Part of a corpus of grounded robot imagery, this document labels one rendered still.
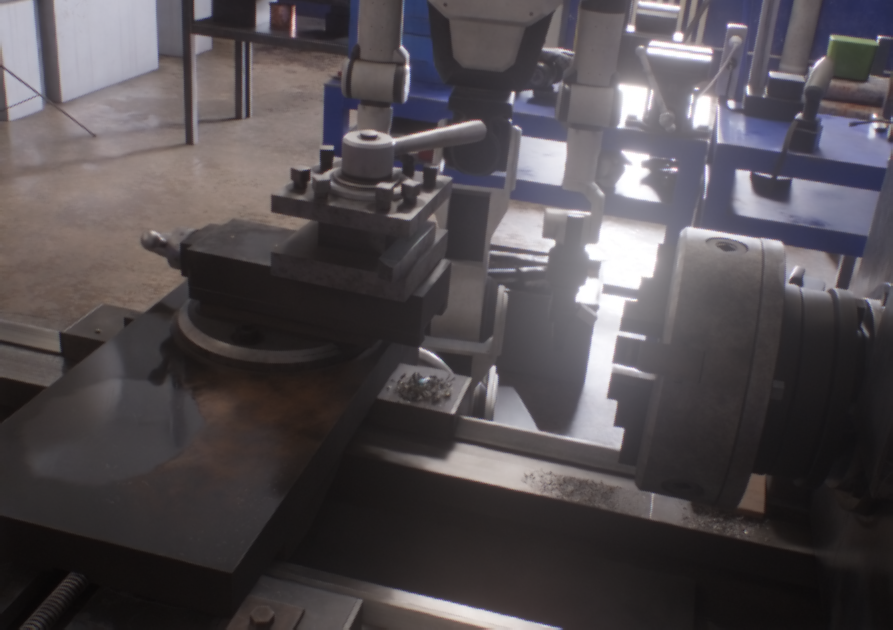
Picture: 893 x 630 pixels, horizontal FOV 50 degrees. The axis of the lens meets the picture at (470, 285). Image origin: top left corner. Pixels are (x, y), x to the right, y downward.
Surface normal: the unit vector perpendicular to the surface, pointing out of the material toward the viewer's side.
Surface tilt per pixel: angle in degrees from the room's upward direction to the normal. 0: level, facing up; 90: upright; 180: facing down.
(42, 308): 0
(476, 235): 80
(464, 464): 0
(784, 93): 90
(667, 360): 63
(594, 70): 90
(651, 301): 34
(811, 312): 19
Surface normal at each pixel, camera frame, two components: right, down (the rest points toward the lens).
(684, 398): -0.21, 0.17
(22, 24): 0.97, 0.18
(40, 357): 0.09, -0.91
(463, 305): -0.04, 0.00
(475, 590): -0.26, -0.93
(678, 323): -0.11, -0.31
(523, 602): 0.35, -0.76
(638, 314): -0.05, -0.54
